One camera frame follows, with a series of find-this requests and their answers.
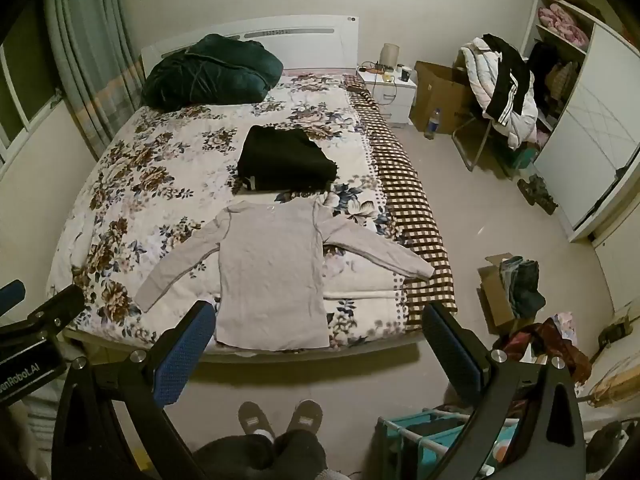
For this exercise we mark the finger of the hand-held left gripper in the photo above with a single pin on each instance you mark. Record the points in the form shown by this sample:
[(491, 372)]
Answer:
[(11, 295), (57, 307)]

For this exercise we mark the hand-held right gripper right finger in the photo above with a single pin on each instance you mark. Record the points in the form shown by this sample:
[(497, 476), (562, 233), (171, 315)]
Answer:
[(450, 355)]

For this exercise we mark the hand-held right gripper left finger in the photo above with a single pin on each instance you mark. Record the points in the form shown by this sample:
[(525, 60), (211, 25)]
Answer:
[(187, 355)]

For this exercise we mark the grey long-sleeve shirt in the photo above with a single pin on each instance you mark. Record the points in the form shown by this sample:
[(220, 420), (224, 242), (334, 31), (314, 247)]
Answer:
[(270, 280)]

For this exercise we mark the pile of red-brown clothes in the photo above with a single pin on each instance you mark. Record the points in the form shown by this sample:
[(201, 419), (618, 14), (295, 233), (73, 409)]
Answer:
[(550, 340)]

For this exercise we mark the hanging dark clothes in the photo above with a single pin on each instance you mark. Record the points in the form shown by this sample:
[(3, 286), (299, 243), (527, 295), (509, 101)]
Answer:
[(550, 72)]

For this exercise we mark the small cardboard box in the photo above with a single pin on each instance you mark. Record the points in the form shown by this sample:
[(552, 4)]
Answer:
[(495, 300)]

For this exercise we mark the teal laundry rack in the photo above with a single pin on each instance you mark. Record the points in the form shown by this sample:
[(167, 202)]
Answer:
[(430, 440)]

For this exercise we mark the person's left slipper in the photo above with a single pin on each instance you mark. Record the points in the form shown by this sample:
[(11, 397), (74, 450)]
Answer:
[(255, 420)]

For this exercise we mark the person's slipper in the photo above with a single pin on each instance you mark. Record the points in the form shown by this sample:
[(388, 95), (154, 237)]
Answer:
[(255, 420), (305, 416)]

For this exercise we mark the folded jeans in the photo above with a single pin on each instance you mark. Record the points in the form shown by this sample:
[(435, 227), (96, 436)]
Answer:
[(522, 285)]

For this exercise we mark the person's dark trousers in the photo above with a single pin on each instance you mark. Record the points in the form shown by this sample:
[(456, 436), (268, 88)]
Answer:
[(260, 460)]

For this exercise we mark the person's right slipper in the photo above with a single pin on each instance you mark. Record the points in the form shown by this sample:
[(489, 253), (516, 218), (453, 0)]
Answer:
[(305, 416)]

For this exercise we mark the floral blanket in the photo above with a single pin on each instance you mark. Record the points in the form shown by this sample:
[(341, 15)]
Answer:
[(150, 185)]

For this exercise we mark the brown checkered blanket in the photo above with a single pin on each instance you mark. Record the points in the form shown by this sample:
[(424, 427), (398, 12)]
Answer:
[(410, 195)]

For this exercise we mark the light wooden object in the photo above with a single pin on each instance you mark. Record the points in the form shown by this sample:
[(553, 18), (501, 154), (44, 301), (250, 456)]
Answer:
[(615, 382)]

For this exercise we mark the camouflage shoes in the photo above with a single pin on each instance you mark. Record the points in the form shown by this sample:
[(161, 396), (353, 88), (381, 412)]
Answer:
[(539, 192)]

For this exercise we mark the window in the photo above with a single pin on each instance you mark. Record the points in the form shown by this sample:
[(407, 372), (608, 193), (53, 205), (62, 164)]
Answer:
[(20, 100)]

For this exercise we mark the metal folding chair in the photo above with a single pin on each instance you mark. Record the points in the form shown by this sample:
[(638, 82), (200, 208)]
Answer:
[(475, 146)]

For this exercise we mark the black folded garment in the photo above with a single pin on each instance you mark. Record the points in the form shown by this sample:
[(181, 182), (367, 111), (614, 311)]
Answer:
[(285, 160)]

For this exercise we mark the plastic bottle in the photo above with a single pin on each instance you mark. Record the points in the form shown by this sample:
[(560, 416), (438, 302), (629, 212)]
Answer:
[(432, 125)]

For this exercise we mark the chair with piled jackets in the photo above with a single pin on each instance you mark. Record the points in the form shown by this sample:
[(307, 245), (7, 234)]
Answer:
[(521, 120)]

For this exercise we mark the grey-green curtain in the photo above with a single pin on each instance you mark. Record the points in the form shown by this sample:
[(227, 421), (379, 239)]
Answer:
[(85, 60)]

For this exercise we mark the white wardrobe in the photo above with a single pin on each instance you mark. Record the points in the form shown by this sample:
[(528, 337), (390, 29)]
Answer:
[(585, 135)]

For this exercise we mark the white nightstand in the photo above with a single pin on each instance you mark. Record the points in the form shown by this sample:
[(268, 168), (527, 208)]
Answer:
[(395, 100)]

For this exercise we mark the large cardboard box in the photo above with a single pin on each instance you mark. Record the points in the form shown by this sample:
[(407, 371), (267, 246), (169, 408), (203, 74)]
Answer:
[(440, 90)]

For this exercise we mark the black mug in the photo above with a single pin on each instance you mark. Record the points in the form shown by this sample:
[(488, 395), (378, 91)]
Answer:
[(406, 75)]

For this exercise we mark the black white-striped garment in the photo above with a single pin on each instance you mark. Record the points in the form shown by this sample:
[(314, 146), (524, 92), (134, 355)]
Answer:
[(510, 75)]

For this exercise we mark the small table lamp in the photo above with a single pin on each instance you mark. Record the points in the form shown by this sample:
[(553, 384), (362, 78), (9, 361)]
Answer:
[(389, 54)]

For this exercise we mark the white bed headboard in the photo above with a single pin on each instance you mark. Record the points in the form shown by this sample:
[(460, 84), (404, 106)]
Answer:
[(310, 50)]

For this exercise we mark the pink bedding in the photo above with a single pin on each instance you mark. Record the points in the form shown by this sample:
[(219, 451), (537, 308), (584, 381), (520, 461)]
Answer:
[(562, 22)]

